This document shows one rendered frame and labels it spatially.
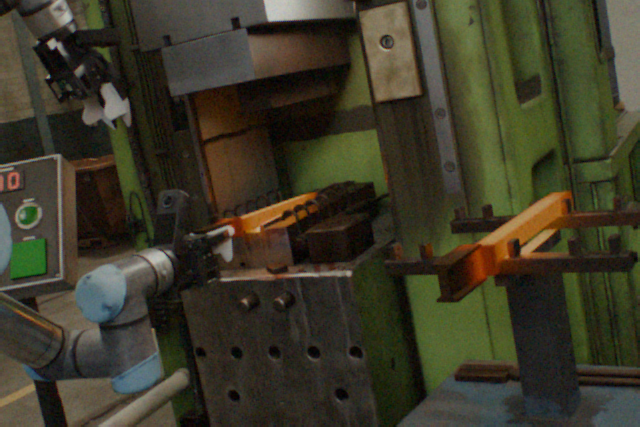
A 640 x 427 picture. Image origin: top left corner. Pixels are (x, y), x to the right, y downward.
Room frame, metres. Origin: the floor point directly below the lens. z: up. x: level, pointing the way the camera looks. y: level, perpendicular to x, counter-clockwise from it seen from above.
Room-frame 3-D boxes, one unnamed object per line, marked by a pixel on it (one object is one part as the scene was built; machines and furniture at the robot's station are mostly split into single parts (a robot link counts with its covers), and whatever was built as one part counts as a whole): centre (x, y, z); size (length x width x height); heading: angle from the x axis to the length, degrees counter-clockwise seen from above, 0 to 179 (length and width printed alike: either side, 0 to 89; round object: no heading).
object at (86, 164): (8.40, 2.42, 0.43); 1.89 x 1.20 x 0.85; 54
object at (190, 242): (1.29, 0.24, 0.99); 0.12 x 0.08 x 0.09; 151
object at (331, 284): (1.67, 0.00, 0.69); 0.56 x 0.38 x 0.45; 151
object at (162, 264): (1.22, 0.28, 1.00); 0.08 x 0.05 x 0.08; 61
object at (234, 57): (1.69, 0.05, 1.32); 0.42 x 0.20 x 0.10; 151
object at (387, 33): (1.47, -0.18, 1.27); 0.09 x 0.02 x 0.17; 61
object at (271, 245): (1.69, 0.05, 0.96); 0.42 x 0.20 x 0.09; 151
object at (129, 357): (1.16, 0.34, 0.90); 0.11 x 0.08 x 0.11; 69
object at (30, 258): (1.57, 0.60, 1.01); 0.07 x 0.05 x 0.07; 86
